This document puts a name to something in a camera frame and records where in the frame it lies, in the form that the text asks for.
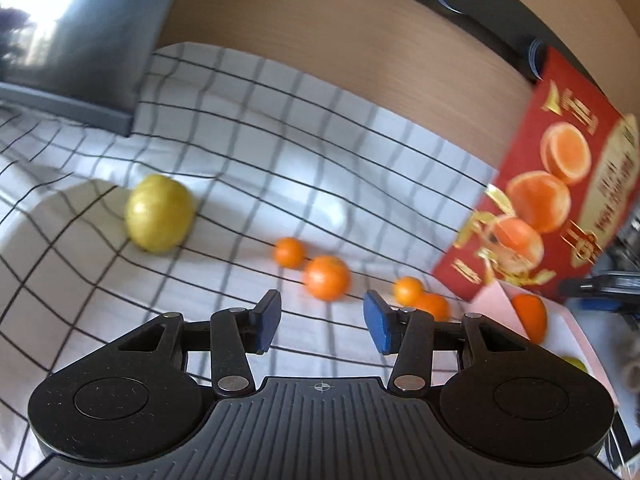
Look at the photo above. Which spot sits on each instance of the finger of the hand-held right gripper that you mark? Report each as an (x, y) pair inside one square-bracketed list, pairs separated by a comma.
[(600, 292)]

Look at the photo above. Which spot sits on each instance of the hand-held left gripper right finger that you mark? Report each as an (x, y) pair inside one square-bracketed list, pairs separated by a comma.
[(377, 322)]

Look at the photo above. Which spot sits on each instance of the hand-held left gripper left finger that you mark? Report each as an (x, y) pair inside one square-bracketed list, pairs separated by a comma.
[(266, 322)]

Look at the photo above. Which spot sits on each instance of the small tangerine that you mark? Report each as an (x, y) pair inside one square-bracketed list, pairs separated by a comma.
[(434, 305), (289, 251), (407, 290), (326, 277)]

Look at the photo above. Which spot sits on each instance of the large orange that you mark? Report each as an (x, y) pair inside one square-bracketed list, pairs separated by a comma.
[(531, 315)]

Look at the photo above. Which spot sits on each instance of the yellow-green lemon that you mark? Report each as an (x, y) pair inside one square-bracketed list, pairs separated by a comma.
[(574, 363), (159, 212)]

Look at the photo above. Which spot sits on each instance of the pink cardboard box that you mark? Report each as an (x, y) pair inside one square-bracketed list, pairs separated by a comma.
[(495, 305)]

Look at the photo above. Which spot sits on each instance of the red printed snack bag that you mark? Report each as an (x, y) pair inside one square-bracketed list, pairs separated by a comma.
[(575, 125)]

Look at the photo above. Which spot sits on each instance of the white black-checked tablecloth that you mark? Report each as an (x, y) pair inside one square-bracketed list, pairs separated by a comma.
[(240, 125)]

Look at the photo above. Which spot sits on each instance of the black panel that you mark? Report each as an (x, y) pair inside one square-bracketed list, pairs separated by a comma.
[(480, 15)]

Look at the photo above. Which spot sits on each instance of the dark computer monitor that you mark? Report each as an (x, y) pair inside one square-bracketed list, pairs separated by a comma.
[(100, 35)]

